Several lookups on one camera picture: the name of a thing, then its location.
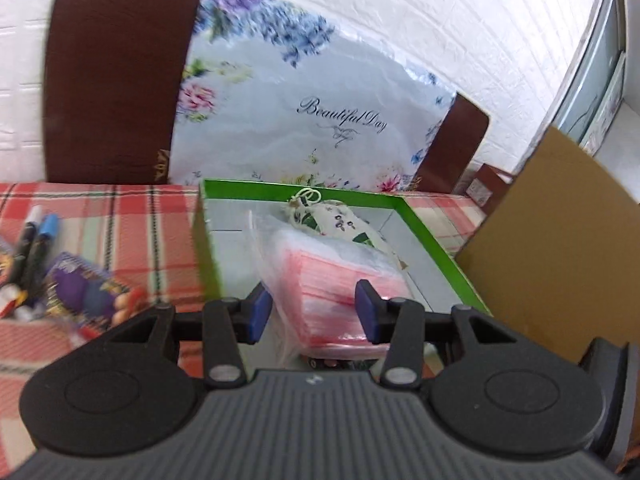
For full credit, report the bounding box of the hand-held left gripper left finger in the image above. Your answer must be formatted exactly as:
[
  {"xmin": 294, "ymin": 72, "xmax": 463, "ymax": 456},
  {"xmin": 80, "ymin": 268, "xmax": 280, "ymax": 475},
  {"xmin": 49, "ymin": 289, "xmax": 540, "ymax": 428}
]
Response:
[{"xmin": 107, "ymin": 282, "xmax": 274, "ymax": 389}]

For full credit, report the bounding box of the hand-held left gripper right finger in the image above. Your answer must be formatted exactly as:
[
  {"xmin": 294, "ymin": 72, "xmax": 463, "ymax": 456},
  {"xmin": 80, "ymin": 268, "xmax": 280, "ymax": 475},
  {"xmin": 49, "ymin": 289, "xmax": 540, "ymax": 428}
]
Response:
[{"xmin": 354, "ymin": 280, "xmax": 519, "ymax": 391}]

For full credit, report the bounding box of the clear bag of pink packets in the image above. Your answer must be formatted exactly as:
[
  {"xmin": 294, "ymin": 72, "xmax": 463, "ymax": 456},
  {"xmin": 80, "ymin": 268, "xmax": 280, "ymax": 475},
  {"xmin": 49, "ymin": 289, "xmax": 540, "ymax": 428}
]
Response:
[{"xmin": 248, "ymin": 210, "xmax": 416, "ymax": 362}]

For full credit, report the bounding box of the green cardboard box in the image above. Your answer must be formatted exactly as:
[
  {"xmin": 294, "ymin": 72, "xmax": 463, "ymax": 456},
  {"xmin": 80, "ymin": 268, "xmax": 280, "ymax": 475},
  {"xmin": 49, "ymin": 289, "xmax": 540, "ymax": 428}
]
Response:
[{"xmin": 192, "ymin": 178, "xmax": 494, "ymax": 363}]

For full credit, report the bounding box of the colourful printed box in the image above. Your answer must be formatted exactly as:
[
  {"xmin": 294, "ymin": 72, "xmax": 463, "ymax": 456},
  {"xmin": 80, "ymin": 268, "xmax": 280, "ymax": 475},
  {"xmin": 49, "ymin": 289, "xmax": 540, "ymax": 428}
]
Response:
[{"xmin": 42, "ymin": 252, "xmax": 147, "ymax": 346}]

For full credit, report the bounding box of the black marker blue cap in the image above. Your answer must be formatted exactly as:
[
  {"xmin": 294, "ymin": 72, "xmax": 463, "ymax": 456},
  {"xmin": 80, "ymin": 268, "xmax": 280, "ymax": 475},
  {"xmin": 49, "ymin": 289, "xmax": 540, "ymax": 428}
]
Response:
[{"xmin": 25, "ymin": 214, "xmax": 61, "ymax": 307}]

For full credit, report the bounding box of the black marker white cap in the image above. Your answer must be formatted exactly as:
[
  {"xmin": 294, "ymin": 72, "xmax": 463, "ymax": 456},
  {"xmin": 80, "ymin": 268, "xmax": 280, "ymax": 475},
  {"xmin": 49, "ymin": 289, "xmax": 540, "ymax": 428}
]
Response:
[{"xmin": 14, "ymin": 204, "xmax": 45, "ymax": 272}]

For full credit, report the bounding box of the plaid blanket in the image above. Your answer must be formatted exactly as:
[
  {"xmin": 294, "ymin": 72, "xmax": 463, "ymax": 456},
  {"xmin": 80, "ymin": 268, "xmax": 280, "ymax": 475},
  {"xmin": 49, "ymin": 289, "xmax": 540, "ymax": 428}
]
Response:
[{"xmin": 0, "ymin": 182, "xmax": 488, "ymax": 463}]

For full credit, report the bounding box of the cardboard sheet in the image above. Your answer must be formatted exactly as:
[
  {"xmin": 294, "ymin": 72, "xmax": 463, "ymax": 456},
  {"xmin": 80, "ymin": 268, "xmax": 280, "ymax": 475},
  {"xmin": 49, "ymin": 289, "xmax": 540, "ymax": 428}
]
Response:
[{"xmin": 455, "ymin": 125, "xmax": 640, "ymax": 364}]

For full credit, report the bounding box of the small brown box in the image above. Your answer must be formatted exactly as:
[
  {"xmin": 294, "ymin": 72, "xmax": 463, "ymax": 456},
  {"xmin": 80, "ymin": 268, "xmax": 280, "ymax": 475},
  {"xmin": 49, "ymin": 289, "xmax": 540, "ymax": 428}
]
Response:
[{"xmin": 467, "ymin": 162, "xmax": 516, "ymax": 208}]

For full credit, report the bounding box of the floral printed bedding package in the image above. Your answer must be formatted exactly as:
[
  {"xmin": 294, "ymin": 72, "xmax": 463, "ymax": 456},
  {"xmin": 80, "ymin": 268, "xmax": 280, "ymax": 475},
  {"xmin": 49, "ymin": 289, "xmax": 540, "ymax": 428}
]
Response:
[{"xmin": 167, "ymin": 0, "xmax": 458, "ymax": 193}]

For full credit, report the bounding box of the glass cabinet door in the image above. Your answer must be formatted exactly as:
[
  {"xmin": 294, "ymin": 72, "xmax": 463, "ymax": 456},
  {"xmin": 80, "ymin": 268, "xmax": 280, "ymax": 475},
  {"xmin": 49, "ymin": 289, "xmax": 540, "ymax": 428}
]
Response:
[{"xmin": 550, "ymin": 0, "xmax": 629, "ymax": 156}]

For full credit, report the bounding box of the floral drawstring pouch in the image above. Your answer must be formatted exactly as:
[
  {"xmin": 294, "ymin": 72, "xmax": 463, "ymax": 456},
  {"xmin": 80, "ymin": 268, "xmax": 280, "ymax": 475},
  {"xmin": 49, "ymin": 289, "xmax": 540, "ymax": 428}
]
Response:
[{"xmin": 285, "ymin": 187, "xmax": 408, "ymax": 271}]

